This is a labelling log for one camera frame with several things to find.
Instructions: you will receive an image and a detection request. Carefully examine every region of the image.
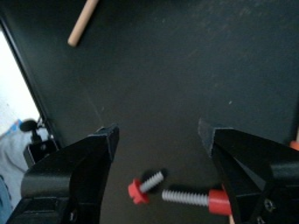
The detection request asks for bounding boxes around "red toy screw hex head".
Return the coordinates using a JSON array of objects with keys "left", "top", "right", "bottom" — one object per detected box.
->
[{"left": 127, "top": 171, "right": 165, "bottom": 205}]

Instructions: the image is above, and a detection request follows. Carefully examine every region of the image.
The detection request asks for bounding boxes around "black wheeled equipment base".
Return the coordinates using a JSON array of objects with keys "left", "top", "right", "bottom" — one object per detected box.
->
[{"left": 18, "top": 118, "right": 61, "bottom": 169}]

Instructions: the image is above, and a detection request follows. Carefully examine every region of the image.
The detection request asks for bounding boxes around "wooden dowel handle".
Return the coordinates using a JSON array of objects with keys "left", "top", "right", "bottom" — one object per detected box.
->
[{"left": 66, "top": 0, "right": 100, "bottom": 48}]

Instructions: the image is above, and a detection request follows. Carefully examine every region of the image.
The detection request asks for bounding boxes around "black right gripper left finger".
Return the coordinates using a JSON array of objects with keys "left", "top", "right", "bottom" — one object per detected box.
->
[{"left": 5, "top": 123, "right": 120, "bottom": 224}]

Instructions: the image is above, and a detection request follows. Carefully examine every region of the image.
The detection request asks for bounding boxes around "red toy screw round head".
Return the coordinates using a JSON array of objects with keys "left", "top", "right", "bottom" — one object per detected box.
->
[{"left": 161, "top": 188, "right": 233, "bottom": 217}]

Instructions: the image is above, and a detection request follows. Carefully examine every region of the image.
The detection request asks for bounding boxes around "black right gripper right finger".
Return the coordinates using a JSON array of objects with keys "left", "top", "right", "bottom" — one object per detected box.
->
[{"left": 197, "top": 117, "right": 299, "bottom": 224}]

